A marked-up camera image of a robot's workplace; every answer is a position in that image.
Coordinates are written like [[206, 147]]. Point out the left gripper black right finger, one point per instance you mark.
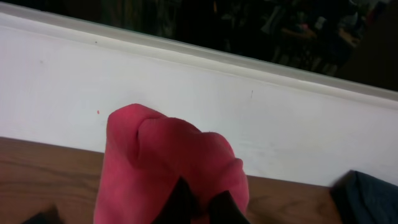
[[223, 210]]

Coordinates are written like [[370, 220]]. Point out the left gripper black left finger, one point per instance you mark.
[[180, 207]]

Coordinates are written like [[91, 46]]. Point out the red orange t-shirt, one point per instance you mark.
[[147, 152]]

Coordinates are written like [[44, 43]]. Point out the black t-shirt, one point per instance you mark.
[[50, 215]]

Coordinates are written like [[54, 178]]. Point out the folded black garment white print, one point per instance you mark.
[[340, 198]]

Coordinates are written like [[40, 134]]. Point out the folded navy blue garment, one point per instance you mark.
[[370, 200]]

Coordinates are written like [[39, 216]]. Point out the white window sill ledge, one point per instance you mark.
[[61, 78]]

